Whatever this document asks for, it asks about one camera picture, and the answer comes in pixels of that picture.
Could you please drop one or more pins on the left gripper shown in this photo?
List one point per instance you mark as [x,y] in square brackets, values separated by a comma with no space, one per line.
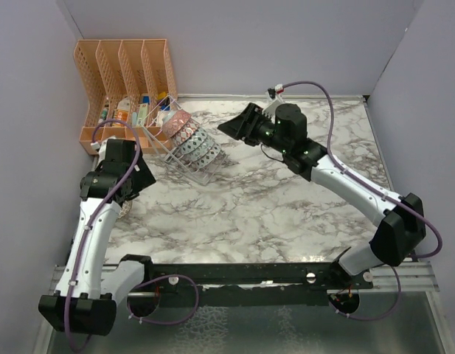
[143,178]

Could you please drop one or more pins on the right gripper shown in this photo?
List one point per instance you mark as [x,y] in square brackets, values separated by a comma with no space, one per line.
[242,127]

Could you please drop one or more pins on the pink patterned bowl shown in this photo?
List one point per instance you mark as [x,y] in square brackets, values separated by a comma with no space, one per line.
[208,157]

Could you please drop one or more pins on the light blue floral bowl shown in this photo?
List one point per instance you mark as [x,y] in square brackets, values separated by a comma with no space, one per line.
[200,151]

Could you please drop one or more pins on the red lattice bowl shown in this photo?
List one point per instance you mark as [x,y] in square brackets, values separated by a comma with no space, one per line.
[185,132]

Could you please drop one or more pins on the dark blue triangle bowl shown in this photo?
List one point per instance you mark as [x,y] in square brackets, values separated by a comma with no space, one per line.
[193,142]

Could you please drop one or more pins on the black leaf pattern bowl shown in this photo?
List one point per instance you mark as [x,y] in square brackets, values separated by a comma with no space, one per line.
[174,121]

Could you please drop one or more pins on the brown geometric bowl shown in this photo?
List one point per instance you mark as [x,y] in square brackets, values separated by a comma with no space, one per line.
[125,209]

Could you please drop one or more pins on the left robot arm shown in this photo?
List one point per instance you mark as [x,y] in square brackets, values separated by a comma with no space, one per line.
[84,300]

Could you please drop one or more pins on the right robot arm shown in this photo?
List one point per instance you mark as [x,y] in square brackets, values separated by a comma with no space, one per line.
[399,229]

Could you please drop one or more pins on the green white box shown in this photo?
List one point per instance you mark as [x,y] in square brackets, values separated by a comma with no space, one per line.
[143,114]

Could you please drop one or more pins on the white label card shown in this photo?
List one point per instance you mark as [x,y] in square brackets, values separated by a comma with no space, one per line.
[160,118]

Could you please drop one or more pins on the orange packet in organizer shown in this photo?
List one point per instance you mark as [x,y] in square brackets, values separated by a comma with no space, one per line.
[123,111]

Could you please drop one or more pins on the yellow black tool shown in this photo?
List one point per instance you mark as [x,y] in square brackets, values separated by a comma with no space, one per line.
[162,96]

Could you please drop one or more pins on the orange plastic desk organizer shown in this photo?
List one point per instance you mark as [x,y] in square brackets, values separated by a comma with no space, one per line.
[112,69]

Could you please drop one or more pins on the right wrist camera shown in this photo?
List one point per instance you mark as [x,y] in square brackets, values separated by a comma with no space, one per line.
[275,96]

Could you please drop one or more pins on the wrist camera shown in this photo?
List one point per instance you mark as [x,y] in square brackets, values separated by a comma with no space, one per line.
[99,147]
[275,96]

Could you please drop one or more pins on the white wire dish rack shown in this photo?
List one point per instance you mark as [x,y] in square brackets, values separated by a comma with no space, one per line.
[164,149]

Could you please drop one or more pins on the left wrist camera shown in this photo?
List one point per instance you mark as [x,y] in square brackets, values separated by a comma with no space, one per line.
[99,147]

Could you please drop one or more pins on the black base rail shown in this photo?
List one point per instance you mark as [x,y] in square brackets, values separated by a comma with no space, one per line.
[257,284]

